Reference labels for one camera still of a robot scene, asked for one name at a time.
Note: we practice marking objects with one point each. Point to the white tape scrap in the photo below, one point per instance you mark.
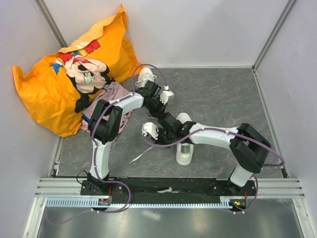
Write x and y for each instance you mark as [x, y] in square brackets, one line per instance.
[169, 190]

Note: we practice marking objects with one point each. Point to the white tied sneaker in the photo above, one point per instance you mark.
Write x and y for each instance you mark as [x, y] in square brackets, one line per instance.
[145, 75]

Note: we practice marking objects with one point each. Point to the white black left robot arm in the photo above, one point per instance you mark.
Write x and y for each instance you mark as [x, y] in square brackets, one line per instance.
[104, 126]

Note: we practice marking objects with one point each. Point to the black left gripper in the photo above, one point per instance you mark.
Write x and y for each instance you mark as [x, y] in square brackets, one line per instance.
[161, 109]

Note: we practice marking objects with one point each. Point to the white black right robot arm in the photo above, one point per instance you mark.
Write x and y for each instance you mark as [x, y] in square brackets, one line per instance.
[247, 145]

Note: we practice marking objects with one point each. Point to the orange cartoon print bag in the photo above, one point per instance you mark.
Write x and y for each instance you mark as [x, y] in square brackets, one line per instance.
[61, 86]

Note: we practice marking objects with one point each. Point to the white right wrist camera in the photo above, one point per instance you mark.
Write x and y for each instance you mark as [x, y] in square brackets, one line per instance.
[149, 130]

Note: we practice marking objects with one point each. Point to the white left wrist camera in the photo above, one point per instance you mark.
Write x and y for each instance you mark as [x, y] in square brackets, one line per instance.
[165, 95]

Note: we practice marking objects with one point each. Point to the pink patterned cloth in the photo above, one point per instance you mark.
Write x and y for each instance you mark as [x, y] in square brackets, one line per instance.
[109, 92]

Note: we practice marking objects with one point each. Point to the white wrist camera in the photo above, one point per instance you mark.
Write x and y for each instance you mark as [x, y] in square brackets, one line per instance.
[165, 95]
[149, 130]

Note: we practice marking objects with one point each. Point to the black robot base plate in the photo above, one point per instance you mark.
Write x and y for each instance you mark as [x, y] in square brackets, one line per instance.
[191, 190]

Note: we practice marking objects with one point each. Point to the white sneaker with laces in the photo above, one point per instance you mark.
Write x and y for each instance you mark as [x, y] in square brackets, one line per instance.
[181, 126]

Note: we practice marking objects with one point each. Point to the slotted aluminium cable duct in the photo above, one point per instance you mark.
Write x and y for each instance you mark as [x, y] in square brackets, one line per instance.
[224, 203]

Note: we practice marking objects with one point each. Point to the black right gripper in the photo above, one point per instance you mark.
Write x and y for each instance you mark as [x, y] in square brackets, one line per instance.
[159, 140]

